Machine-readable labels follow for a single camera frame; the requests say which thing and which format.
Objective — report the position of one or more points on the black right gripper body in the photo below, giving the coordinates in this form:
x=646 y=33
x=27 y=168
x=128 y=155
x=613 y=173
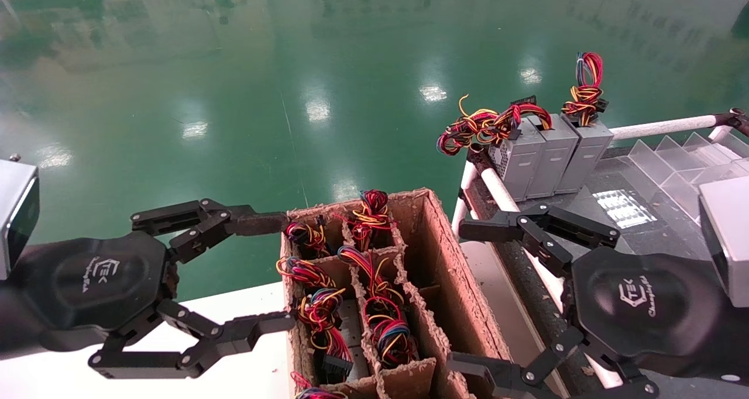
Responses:
x=643 y=305

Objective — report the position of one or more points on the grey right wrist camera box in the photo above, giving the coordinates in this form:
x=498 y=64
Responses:
x=728 y=241

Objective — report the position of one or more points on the brown cardboard divider box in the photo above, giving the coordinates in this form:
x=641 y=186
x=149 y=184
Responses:
x=456 y=293

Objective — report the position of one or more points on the short white frame pipe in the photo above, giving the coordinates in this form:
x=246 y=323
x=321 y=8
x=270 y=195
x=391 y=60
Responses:
x=465 y=188

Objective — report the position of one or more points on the clear acrylic divider tray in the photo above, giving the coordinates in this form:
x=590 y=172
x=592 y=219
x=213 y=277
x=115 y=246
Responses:
x=679 y=165

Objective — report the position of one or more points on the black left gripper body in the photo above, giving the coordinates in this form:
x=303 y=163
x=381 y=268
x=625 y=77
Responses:
x=99 y=282

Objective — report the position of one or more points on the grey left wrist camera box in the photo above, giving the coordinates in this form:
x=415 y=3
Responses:
x=14 y=212

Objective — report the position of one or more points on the long white frame pipe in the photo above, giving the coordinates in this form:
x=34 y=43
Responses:
x=497 y=191
x=661 y=127

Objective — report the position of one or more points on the black pipe joint clamp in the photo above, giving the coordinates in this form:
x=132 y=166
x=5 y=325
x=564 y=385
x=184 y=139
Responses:
x=734 y=120

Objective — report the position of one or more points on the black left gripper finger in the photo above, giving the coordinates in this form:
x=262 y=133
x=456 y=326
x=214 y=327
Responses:
x=234 y=334
x=205 y=217

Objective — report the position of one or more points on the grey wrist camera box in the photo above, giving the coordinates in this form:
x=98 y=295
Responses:
x=728 y=241
x=14 y=212

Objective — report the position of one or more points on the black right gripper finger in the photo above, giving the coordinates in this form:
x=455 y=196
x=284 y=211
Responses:
x=503 y=378
x=526 y=226

